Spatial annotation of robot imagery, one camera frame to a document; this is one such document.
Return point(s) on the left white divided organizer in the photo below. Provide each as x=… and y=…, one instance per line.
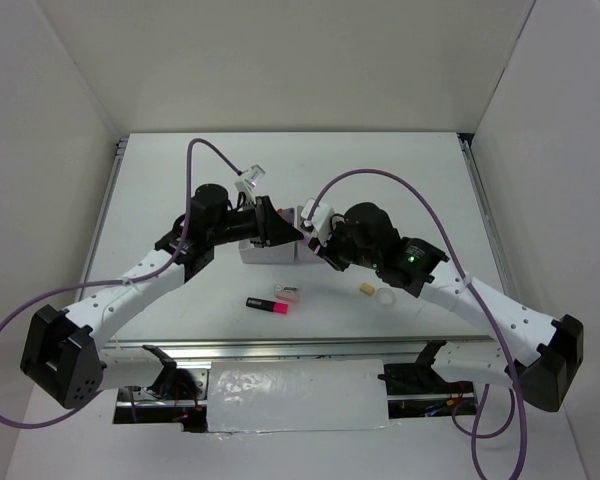
x=252, y=253

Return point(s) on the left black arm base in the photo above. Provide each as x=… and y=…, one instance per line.
x=176, y=395

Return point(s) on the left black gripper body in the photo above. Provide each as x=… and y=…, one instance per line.
x=246, y=224

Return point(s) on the white divided organizer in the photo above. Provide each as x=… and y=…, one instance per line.
x=252, y=253
x=304, y=254

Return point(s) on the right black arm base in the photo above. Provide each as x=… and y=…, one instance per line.
x=415, y=390

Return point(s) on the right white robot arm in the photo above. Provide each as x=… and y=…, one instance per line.
x=538, y=352

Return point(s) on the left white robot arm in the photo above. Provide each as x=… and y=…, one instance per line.
x=64, y=350

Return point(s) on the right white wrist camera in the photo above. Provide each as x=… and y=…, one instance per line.
x=315, y=220

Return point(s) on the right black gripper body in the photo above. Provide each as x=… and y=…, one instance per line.
x=341, y=250

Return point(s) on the clear tape roll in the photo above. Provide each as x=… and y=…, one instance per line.
x=385, y=298

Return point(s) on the right white divided organizer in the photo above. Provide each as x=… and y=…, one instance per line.
x=304, y=254

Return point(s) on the black pink highlighter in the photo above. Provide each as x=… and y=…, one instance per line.
x=267, y=305

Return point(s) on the tan eraser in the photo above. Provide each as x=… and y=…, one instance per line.
x=367, y=289

